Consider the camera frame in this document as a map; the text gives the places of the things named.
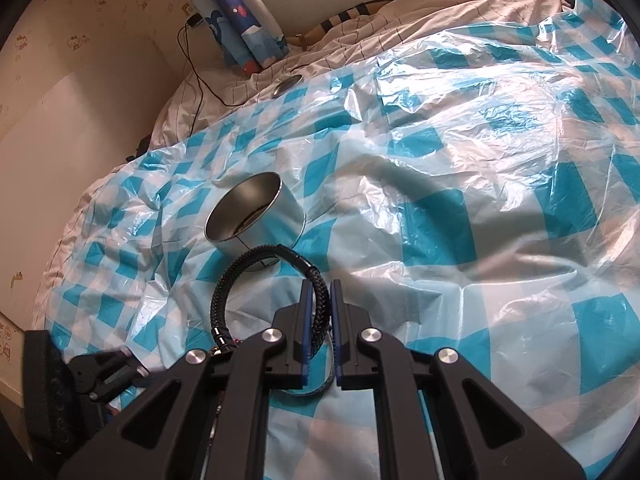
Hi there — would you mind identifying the grey blue woven bracelet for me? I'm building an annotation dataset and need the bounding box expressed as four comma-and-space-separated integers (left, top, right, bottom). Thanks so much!
280, 337, 337, 402

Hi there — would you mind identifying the black braided bracelet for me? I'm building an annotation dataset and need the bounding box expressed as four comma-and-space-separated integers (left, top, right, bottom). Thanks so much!
210, 244, 333, 361

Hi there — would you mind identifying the blue printed curtain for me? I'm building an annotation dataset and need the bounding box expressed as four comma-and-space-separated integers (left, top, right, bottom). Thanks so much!
182, 0, 291, 73

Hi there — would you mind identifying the striped cloth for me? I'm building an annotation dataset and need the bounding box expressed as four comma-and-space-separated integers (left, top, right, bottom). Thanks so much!
300, 0, 391, 41

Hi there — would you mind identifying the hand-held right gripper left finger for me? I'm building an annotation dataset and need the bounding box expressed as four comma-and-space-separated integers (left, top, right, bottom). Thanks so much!
57, 280, 316, 480

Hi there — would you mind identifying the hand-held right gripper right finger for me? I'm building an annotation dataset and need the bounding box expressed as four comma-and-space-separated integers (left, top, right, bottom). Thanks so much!
329, 280, 584, 480

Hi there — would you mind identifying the black cable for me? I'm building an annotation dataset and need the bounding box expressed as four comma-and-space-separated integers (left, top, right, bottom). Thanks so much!
177, 22, 261, 133

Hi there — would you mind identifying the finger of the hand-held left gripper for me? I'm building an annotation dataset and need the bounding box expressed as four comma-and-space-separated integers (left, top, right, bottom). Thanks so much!
89, 366, 152, 406
70, 347, 135, 378

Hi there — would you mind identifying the blue white checked plastic sheet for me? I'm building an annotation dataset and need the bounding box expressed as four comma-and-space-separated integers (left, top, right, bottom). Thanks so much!
47, 0, 640, 480

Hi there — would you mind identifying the round metal tin lid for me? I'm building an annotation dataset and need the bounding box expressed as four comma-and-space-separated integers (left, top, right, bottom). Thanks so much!
272, 75, 304, 97

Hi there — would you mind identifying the round metal tin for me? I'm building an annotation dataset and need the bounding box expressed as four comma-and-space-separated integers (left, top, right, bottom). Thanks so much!
205, 172, 307, 272

